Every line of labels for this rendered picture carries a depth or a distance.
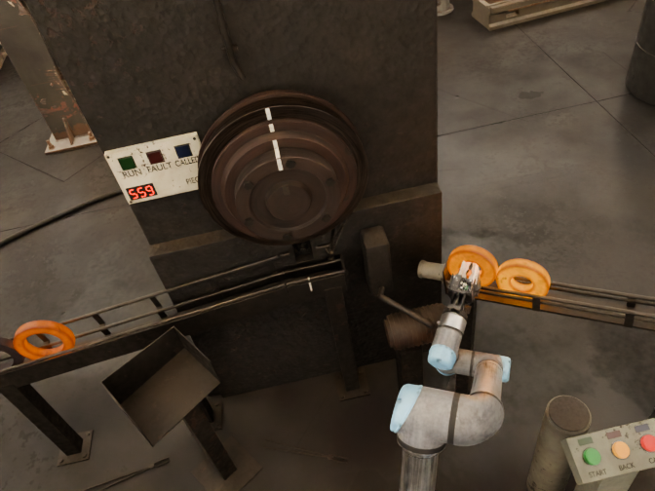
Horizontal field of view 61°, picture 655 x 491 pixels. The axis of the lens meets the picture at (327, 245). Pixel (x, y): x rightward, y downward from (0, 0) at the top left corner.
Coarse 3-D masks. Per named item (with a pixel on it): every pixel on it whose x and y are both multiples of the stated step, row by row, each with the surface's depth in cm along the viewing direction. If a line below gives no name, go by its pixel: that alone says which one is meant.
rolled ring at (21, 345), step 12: (24, 324) 180; (36, 324) 179; (48, 324) 180; (60, 324) 183; (24, 336) 180; (60, 336) 183; (72, 336) 186; (24, 348) 183; (36, 348) 188; (60, 348) 189
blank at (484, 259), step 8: (456, 248) 172; (464, 248) 170; (472, 248) 169; (480, 248) 168; (456, 256) 172; (464, 256) 170; (472, 256) 169; (480, 256) 167; (488, 256) 168; (448, 264) 175; (456, 264) 174; (480, 264) 169; (488, 264) 168; (496, 264) 169; (456, 272) 176; (480, 272) 174; (488, 272) 170; (496, 272) 169; (488, 280) 172
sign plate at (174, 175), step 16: (144, 144) 153; (160, 144) 153; (176, 144) 154; (192, 144) 155; (112, 160) 154; (144, 160) 156; (176, 160) 158; (192, 160) 158; (128, 176) 158; (144, 176) 159; (160, 176) 160; (176, 176) 161; (192, 176) 162; (128, 192) 162; (160, 192) 164; (176, 192) 165
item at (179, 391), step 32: (160, 352) 174; (192, 352) 175; (128, 384) 170; (160, 384) 174; (192, 384) 171; (128, 416) 153; (160, 416) 166; (192, 416) 179; (224, 448) 200; (224, 480) 210
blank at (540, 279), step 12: (504, 264) 166; (516, 264) 162; (528, 264) 161; (504, 276) 167; (516, 276) 165; (528, 276) 163; (540, 276) 161; (504, 288) 171; (516, 288) 169; (528, 288) 168; (540, 288) 164
